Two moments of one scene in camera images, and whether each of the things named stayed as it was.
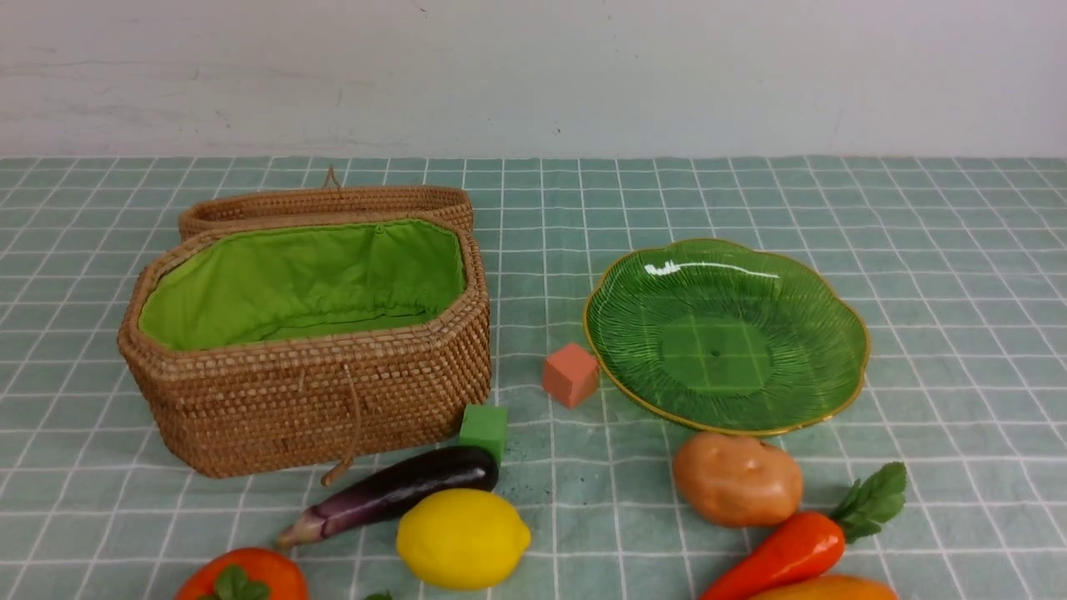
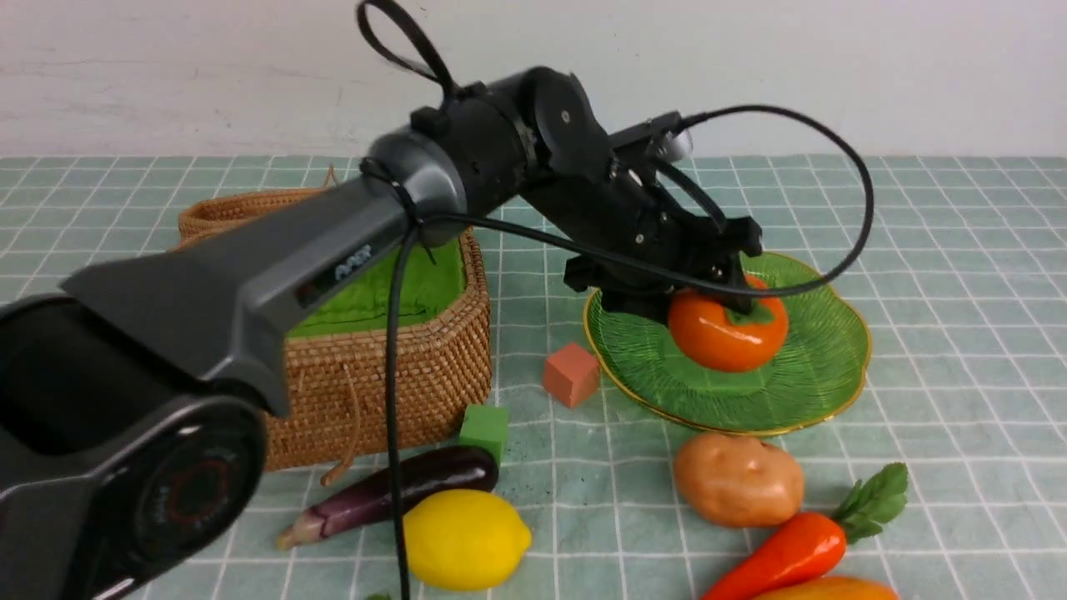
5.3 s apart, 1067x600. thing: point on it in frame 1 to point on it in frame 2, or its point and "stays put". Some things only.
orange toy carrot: x=811 y=545 stays put
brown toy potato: x=737 y=481 stays put
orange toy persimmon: x=246 y=573 to x=724 y=340
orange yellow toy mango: x=831 y=587 stays put
